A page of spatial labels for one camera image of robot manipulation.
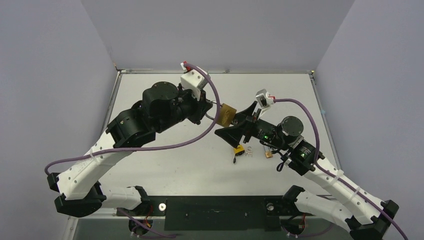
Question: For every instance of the large brass padlock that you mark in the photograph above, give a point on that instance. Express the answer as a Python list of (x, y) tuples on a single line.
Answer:
[(226, 115)]

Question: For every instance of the yellow padlock with keys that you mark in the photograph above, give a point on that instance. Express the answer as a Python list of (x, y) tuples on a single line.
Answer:
[(238, 151)]

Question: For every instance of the silver keys on ring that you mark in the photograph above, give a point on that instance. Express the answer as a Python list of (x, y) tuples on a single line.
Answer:
[(249, 151)]

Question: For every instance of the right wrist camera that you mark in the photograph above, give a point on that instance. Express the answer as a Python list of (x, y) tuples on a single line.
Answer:
[(265, 101)]

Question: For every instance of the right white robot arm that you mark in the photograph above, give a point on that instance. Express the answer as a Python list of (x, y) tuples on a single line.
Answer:
[(362, 215)]

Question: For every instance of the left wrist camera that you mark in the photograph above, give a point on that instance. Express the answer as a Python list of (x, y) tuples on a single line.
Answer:
[(192, 80)]

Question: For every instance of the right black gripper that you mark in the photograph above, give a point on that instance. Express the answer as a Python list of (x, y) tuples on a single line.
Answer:
[(249, 124)]

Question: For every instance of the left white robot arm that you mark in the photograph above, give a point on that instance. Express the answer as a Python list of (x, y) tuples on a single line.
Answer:
[(162, 106)]

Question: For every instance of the small brass padlock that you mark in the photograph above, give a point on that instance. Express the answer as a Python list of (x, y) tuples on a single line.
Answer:
[(268, 154)]

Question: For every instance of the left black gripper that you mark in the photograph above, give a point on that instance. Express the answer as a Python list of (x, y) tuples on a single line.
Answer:
[(200, 106)]

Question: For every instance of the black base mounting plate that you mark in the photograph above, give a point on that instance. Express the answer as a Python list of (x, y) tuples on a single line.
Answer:
[(216, 213)]

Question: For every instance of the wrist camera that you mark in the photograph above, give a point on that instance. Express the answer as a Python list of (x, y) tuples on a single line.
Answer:
[(192, 80), (265, 101)]

